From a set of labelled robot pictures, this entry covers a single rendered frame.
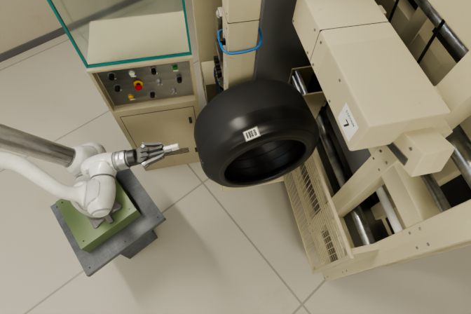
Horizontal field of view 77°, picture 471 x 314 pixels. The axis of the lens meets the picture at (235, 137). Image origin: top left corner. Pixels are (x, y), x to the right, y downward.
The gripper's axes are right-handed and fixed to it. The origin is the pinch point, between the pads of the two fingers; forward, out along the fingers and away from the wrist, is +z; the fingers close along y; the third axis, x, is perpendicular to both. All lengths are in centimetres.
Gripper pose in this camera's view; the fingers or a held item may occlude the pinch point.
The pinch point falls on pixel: (171, 148)
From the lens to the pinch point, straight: 138.3
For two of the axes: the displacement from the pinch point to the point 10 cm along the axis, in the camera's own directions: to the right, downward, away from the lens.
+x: 1.3, 4.7, 8.7
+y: -2.0, -8.5, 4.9
